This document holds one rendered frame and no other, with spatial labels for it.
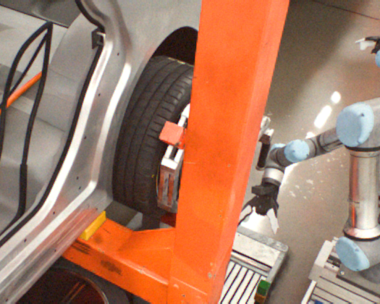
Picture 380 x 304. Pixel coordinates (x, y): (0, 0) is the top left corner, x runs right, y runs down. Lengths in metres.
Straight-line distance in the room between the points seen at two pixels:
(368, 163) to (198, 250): 0.58
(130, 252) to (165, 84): 0.64
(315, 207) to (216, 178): 1.93
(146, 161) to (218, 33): 0.80
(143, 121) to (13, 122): 0.49
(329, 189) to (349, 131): 1.95
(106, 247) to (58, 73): 0.67
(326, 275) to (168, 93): 0.88
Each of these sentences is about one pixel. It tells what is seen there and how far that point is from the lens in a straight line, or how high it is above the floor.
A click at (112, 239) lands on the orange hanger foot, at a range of 2.05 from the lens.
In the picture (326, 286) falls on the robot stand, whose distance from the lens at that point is 2.04.
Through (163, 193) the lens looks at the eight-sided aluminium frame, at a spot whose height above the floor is 0.81.
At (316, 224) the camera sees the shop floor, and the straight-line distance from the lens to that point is 3.25.
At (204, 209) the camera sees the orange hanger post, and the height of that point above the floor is 1.12.
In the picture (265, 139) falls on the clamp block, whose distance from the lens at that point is 2.20.
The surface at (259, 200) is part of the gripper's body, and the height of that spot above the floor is 0.92.
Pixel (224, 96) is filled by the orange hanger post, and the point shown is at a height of 1.52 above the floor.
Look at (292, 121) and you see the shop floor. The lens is 4.01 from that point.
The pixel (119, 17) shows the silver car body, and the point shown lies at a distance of 1.69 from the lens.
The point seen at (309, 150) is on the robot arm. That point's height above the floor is 1.09.
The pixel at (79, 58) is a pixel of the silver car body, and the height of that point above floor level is 1.25.
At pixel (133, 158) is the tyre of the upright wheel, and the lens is 1.95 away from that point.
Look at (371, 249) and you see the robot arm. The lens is 1.73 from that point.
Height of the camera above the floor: 2.22
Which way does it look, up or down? 41 degrees down
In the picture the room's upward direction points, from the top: 5 degrees clockwise
